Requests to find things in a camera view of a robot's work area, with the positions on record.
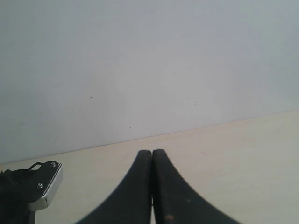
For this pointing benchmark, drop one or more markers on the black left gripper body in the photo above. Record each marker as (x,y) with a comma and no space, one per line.
(13,210)

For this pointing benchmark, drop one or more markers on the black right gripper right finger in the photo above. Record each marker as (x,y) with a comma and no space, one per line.
(175,201)

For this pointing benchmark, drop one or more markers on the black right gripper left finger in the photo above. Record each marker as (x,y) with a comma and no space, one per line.
(130,202)

